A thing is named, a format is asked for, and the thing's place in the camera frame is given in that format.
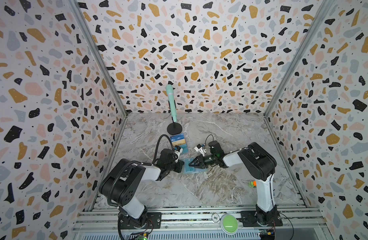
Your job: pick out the black round microphone stand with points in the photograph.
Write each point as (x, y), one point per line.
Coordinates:
(174, 128)

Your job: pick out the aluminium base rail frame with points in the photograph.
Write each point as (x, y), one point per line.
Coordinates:
(203, 223)

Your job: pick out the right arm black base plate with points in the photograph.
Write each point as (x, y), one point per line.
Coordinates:
(253, 219)

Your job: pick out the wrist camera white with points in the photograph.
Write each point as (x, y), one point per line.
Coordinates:
(200, 149)
(178, 151)

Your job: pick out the blue VIP card in stand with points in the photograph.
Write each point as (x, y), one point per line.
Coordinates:
(178, 137)

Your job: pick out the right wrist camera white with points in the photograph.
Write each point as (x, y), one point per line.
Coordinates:
(200, 149)

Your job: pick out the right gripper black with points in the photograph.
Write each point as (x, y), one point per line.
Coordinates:
(202, 160)

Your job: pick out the mint green microphone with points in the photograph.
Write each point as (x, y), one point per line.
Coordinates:
(172, 103)

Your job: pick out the green round push button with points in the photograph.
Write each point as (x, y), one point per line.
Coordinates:
(229, 224)

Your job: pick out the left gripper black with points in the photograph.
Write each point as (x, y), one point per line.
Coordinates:
(180, 164)

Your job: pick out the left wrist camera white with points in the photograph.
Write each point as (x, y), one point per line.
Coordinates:
(178, 151)

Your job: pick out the small orange green toy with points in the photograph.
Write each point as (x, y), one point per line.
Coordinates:
(252, 184)

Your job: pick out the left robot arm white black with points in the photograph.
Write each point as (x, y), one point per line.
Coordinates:
(121, 184)

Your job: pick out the yellow VIP card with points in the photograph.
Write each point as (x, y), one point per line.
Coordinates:
(179, 142)

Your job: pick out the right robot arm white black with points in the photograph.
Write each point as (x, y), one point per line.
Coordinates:
(259, 163)

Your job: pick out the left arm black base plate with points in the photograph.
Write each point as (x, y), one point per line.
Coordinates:
(145, 221)

